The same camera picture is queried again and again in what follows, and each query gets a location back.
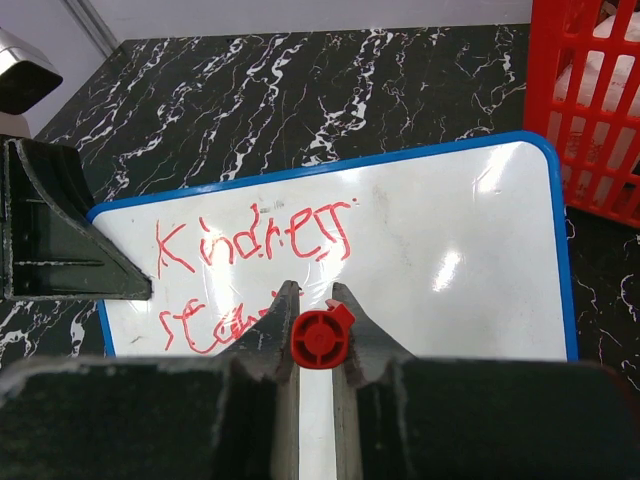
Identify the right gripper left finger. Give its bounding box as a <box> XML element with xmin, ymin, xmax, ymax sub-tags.
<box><xmin>1</xmin><ymin>281</ymin><xmax>300</xmax><ymax>479</ymax></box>

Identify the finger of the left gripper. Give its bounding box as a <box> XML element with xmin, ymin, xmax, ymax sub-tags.
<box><xmin>1</xmin><ymin>135</ymin><xmax>152</xmax><ymax>301</ymax></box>

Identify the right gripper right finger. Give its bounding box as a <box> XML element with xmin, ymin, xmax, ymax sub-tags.
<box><xmin>332</xmin><ymin>283</ymin><xmax>639</xmax><ymax>479</ymax></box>

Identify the red capped whiteboard marker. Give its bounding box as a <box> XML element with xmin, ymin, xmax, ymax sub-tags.
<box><xmin>290</xmin><ymin>299</ymin><xmax>355</xmax><ymax>370</ymax></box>

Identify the blue framed whiteboard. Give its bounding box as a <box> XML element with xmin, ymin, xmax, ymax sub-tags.
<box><xmin>88</xmin><ymin>132</ymin><xmax>577</xmax><ymax>479</ymax></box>

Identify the red plastic shopping basket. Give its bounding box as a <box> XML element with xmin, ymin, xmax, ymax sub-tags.
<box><xmin>524</xmin><ymin>1</ymin><xmax>639</xmax><ymax>228</ymax></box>

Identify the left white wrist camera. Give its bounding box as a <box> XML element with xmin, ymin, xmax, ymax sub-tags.
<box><xmin>1</xmin><ymin>29</ymin><xmax>63</xmax><ymax>115</ymax></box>

